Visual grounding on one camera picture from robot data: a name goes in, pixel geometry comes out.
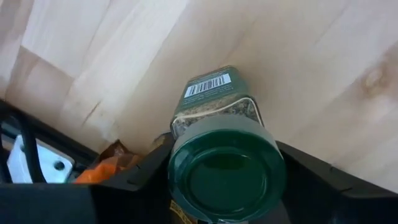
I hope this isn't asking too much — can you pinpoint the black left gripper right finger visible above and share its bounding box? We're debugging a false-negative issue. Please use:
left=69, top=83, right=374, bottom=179
left=275, top=141, right=398, bottom=224

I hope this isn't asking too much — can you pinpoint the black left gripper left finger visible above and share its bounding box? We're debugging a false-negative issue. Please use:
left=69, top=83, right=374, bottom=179
left=0, top=133, right=175, bottom=224

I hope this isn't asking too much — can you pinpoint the green lid spice jar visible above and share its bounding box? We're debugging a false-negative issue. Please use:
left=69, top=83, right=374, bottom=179
left=167, top=65, right=287, bottom=224

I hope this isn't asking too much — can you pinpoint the orange spice packet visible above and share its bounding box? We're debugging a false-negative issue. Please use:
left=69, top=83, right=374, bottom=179
left=73, top=139, right=146, bottom=184

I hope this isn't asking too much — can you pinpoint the white metal bracket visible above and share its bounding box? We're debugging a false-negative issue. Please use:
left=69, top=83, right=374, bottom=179
left=6, top=134, right=75, bottom=184

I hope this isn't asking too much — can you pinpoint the black cable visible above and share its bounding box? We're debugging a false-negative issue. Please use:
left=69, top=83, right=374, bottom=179
left=17, top=113, right=47, bottom=184

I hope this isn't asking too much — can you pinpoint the black metal table frame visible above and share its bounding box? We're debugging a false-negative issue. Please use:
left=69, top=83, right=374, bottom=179
left=0, top=98, right=101, bottom=184

